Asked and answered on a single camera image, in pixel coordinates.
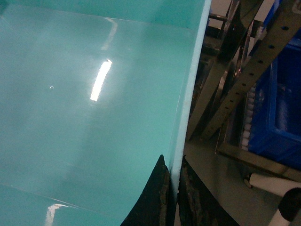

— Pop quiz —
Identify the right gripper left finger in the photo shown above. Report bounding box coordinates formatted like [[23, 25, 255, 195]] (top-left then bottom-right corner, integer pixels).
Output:
[[121, 155, 170, 226]]

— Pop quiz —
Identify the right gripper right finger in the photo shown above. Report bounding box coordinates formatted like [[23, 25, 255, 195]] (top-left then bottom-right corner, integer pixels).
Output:
[[177, 158, 238, 226]]

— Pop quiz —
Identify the teal plastic bin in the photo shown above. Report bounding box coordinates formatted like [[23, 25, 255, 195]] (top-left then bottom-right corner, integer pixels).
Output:
[[0, 0, 211, 226]]

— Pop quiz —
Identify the blue bin beside rack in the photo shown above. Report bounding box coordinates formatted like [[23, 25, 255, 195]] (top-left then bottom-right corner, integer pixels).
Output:
[[248, 32, 301, 170]]

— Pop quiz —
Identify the perforated metal upright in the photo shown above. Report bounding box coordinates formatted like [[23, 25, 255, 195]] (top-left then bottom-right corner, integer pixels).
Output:
[[200, 0, 301, 140]]

